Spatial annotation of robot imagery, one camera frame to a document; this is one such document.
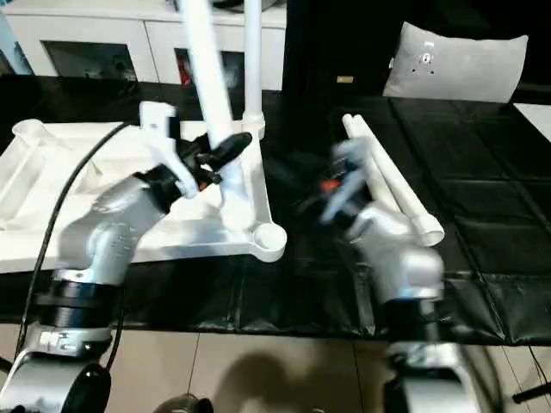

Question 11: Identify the grey cushion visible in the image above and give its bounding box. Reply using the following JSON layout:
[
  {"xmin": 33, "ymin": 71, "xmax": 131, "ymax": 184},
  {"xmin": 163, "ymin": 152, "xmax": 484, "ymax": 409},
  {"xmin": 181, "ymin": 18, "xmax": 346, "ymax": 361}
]
[{"xmin": 381, "ymin": 21, "xmax": 529, "ymax": 103}]

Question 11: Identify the black metal frame bar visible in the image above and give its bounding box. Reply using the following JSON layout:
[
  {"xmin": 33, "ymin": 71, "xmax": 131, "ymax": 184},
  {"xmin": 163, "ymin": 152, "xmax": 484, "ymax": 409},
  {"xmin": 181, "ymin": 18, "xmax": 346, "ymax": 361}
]
[{"xmin": 511, "ymin": 382, "xmax": 551, "ymax": 404}]

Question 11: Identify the black mat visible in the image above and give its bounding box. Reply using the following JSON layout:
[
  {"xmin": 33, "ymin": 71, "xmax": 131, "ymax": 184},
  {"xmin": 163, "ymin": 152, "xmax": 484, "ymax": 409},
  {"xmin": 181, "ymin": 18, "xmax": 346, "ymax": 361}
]
[{"xmin": 0, "ymin": 75, "xmax": 551, "ymax": 345}]

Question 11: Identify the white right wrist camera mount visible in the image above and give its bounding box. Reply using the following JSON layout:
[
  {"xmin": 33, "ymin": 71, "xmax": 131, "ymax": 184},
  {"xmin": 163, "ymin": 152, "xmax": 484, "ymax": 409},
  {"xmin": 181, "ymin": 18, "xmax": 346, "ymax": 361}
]
[{"xmin": 320, "ymin": 139, "xmax": 371, "ymax": 225}]

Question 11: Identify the white plastic table leg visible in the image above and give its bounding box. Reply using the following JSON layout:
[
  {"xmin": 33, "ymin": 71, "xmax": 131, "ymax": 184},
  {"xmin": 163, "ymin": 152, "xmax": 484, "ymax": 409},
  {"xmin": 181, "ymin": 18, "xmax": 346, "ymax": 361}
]
[
  {"xmin": 350, "ymin": 114, "xmax": 444, "ymax": 247},
  {"xmin": 179, "ymin": 0, "xmax": 256, "ymax": 236},
  {"xmin": 342, "ymin": 114, "xmax": 427, "ymax": 225},
  {"xmin": 241, "ymin": 0, "xmax": 266, "ymax": 139}
]

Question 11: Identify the white plastic table top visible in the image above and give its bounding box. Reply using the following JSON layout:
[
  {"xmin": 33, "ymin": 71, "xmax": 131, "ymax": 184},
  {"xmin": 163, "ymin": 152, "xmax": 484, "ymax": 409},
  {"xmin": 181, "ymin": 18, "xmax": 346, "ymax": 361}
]
[{"xmin": 0, "ymin": 119, "xmax": 288, "ymax": 274}]

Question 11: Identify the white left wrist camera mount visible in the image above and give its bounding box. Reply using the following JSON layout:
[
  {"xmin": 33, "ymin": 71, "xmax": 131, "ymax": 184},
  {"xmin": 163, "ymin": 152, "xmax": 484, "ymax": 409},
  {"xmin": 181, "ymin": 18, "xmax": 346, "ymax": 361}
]
[{"xmin": 139, "ymin": 102, "xmax": 203, "ymax": 200}]

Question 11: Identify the white flat panel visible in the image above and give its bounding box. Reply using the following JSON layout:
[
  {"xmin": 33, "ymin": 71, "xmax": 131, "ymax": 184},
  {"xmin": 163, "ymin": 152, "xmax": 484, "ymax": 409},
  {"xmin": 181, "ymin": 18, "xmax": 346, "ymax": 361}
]
[{"xmin": 514, "ymin": 102, "xmax": 551, "ymax": 143}]

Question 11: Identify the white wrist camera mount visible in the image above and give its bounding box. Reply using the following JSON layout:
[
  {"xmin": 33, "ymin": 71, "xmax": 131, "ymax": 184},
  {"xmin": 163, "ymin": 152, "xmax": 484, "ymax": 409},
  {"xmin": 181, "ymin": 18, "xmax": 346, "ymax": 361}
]
[
  {"xmin": 139, "ymin": 102, "xmax": 203, "ymax": 200},
  {"xmin": 320, "ymin": 139, "xmax": 371, "ymax": 225}
]

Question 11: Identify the white cabinet with glass doors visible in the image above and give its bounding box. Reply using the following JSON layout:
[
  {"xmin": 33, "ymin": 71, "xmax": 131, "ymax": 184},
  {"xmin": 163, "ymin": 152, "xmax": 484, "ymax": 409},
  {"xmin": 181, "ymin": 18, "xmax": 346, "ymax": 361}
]
[{"xmin": 0, "ymin": 0, "xmax": 288, "ymax": 91}]

